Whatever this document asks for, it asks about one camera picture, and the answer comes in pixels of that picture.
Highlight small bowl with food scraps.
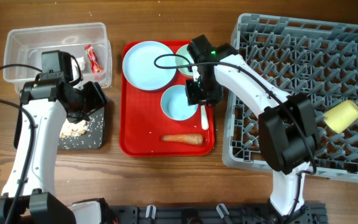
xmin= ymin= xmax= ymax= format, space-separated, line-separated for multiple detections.
xmin=160 ymin=85 xmax=198 ymax=121

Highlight red candy wrapper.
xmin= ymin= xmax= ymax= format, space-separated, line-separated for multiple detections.
xmin=85 ymin=45 xmax=104 ymax=73

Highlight white tissue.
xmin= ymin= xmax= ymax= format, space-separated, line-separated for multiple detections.
xmin=76 ymin=57 xmax=86 ymax=71

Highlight pale green bowl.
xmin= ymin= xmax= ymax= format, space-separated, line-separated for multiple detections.
xmin=175 ymin=44 xmax=194 ymax=78

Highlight orange carrot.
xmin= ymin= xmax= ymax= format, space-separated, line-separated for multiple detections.
xmin=161 ymin=134 xmax=203 ymax=146

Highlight large white plate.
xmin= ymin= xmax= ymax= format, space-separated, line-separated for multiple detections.
xmin=122 ymin=41 xmax=176 ymax=91

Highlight yellow plastic cup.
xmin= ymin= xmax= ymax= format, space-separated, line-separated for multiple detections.
xmin=324 ymin=100 xmax=358 ymax=133

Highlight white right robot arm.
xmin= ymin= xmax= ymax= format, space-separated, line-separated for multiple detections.
xmin=185 ymin=40 xmax=321 ymax=223

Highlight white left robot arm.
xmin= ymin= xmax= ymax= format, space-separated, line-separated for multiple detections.
xmin=0 ymin=79 xmax=115 ymax=223

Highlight grey dishwasher rack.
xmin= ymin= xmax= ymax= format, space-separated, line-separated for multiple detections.
xmin=231 ymin=13 xmax=358 ymax=183

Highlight pile of food scraps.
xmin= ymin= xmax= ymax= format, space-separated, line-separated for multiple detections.
xmin=60 ymin=119 xmax=88 ymax=139

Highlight white plastic spoon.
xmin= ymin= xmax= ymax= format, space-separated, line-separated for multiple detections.
xmin=200 ymin=105 xmax=209 ymax=130

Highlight black plastic tray bin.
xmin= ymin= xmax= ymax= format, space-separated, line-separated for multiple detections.
xmin=22 ymin=98 xmax=104 ymax=155

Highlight red serving tray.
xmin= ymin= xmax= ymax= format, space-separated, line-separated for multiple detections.
xmin=119 ymin=39 xmax=216 ymax=157

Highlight clear plastic bin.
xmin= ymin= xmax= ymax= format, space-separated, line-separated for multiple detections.
xmin=4 ymin=22 xmax=112 ymax=88

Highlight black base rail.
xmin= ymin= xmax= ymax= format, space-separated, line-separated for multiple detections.
xmin=104 ymin=203 xmax=328 ymax=224

